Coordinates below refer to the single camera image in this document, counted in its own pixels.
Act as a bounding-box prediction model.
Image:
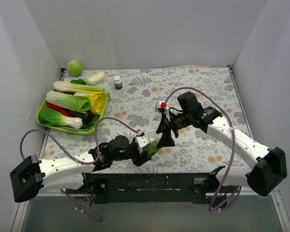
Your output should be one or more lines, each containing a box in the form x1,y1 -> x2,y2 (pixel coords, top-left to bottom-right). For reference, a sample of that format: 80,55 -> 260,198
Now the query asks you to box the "green pill bottle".
145,140 -> 159,157

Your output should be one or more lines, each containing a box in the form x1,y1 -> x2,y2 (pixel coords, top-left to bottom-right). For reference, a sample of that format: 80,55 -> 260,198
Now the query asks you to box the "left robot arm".
10,134 -> 158,203

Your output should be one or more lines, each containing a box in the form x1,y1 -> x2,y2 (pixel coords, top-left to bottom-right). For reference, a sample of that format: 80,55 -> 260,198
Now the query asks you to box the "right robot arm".
156,92 -> 287,196

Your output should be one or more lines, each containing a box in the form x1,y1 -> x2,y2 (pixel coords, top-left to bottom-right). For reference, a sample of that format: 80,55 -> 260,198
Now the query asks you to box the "floral table mat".
41,67 -> 250,173

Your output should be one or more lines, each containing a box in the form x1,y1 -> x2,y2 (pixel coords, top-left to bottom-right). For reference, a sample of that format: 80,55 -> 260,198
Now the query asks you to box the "purple eggplant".
67,110 -> 94,124

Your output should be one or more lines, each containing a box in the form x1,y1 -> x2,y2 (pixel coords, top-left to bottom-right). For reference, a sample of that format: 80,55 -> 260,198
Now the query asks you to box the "white cap pill bottle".
114,75 -> 123,90

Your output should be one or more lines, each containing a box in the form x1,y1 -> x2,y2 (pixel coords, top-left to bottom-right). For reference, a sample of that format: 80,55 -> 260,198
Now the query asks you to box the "yellow leafy vegetable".
87,91 -> 106,115

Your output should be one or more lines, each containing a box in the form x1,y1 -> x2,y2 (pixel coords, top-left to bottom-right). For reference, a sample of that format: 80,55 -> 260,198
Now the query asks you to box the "napa cabbage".
46,91 -> 91,114

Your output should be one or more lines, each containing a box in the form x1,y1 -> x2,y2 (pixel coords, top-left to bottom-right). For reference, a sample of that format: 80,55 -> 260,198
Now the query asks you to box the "white radish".
87,72 -> 106,86

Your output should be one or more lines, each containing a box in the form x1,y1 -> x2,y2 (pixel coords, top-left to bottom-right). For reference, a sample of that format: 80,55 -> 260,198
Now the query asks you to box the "green vegetable tray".
35,88 -> 108,136

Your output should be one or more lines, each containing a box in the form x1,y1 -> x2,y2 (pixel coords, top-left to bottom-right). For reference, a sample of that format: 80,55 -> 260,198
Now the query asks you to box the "red chili pepper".
46,102 -> 71,117

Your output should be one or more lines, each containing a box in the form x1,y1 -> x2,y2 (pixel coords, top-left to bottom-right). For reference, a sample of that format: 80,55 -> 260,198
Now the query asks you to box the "green bok choy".
38,108 -> 83,129

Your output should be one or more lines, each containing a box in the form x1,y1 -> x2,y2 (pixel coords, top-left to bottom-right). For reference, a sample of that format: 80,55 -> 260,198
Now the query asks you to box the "green cabbage ball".
67,60 -> 82,76

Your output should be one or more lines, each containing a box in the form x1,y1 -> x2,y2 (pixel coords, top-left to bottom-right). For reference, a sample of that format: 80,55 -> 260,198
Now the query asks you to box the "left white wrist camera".
135,134 -> 151,153

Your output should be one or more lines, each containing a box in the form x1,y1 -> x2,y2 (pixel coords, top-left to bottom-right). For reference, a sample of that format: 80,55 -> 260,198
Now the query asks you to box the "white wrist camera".
155,101 -> 170,120
135,134 -> 151,153

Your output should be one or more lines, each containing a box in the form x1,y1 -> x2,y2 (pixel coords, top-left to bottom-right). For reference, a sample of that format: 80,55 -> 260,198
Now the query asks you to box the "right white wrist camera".
155,101 -> 170,120

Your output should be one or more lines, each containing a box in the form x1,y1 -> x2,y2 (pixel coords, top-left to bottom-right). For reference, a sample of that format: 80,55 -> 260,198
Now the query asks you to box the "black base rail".
66,173 -> 219,204

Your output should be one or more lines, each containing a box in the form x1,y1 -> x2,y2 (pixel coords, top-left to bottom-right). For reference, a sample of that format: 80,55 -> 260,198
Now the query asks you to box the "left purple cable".
19,116 -> 144,222

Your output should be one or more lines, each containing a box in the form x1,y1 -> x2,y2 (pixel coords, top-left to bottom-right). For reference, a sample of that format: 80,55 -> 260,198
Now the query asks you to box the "purple cable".
19,116 -> 144,222
164,87 -> 241,212

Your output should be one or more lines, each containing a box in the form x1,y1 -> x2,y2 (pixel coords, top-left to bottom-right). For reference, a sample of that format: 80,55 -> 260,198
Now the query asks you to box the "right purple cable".
164,87 -> 241,212

